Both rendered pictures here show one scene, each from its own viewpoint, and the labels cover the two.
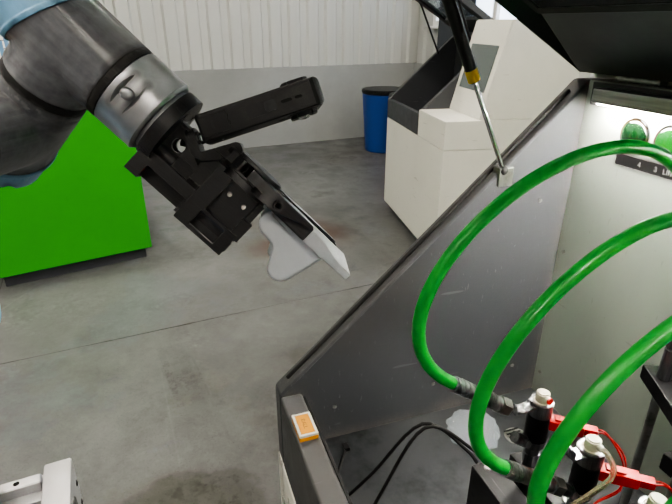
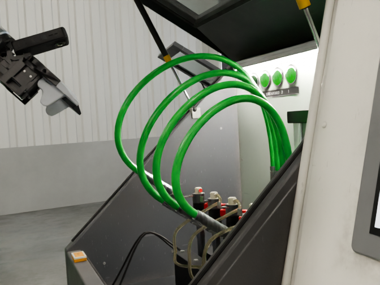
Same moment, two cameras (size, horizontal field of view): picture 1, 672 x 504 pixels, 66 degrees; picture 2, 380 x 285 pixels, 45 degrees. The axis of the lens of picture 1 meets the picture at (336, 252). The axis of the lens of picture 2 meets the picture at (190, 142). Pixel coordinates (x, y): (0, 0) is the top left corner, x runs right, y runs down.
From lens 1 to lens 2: 59 cm
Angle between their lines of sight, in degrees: 21
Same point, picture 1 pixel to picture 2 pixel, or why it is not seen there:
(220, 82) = (57, 154)
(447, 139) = not seen: hidden behind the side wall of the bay
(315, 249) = (61, 89)
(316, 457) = (83, 266)
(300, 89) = (56, 31)
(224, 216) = (22, 80)
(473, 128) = not seen: hidden behind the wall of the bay
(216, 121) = (20, 43)
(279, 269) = (46, 100)
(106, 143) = not seen: outside the picture
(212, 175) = (17, 62)
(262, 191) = (38, 65)
